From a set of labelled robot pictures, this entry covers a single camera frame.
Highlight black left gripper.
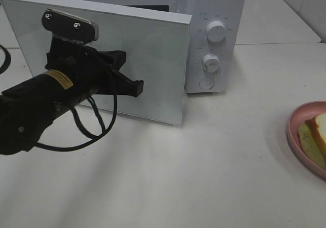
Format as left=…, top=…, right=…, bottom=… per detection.
left=45, top=35, right=144, bottom=97

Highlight round door release button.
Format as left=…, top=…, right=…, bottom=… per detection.
left=199, top=78, right=214, bottom=89

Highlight white microwave knob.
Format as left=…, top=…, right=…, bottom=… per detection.
left=206, top=20, right=227, bottom=43
left=202, top=54, right=221, bottom=73

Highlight pink round plate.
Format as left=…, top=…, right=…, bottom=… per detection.
left=286, top=101, right=325, bottom=180

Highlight white bread sandwich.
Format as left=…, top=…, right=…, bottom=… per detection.
left=298, top=113, right=325, bottom=169

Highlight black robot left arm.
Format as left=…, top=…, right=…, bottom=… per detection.
left=1, top=36, right=144, bottom=155

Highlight white microwave oven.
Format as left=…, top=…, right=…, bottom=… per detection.
left=7, top=0, right=246, bottom=94

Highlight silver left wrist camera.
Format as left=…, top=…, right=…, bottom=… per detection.
left=41, top=8, right=99, bottom=44

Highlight black left camera cable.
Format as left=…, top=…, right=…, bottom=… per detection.
left=0, top=44, right=118, bottom=153

